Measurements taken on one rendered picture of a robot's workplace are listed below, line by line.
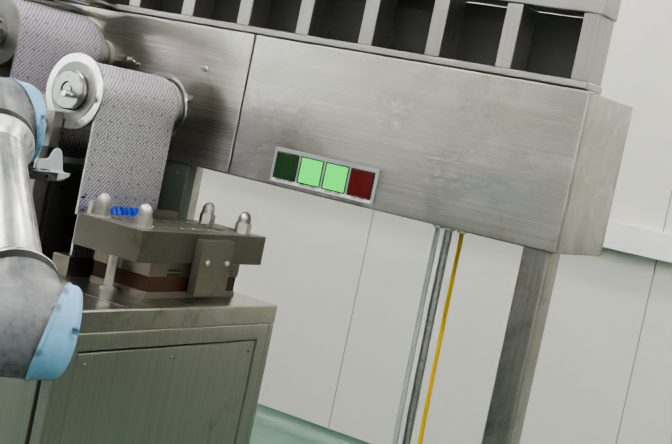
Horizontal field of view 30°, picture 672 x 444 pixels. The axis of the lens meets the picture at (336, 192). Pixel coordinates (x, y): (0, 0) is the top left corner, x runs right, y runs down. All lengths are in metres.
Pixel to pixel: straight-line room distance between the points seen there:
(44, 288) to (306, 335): 3.83
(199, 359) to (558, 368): 2.54
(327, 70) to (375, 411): 2.78
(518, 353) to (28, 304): 1.26
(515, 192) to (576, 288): 2.45
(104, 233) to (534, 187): 0.79
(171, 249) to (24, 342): 0.94
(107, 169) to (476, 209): 0.72
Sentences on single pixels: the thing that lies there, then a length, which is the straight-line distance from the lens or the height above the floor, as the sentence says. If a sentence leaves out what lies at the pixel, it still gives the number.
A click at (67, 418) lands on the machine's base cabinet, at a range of 2.20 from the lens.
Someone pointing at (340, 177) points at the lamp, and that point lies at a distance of 2.48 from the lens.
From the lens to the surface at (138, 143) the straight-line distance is 2.55.
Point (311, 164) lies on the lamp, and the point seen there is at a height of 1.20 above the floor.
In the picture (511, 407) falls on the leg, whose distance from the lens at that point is 2.50.
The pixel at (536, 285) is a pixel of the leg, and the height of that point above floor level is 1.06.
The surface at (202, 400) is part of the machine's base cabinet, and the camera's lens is 2.49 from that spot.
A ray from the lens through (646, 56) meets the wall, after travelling 4.73.
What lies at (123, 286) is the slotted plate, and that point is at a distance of 2.40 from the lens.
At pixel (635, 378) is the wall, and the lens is 4.69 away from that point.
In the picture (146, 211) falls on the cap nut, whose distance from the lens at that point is 2.34.
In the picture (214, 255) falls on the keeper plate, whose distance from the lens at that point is 2.45.
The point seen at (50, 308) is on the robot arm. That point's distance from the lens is 1.48.
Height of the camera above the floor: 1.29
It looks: 3 degrees down
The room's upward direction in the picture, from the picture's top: 12 degrees clockwise
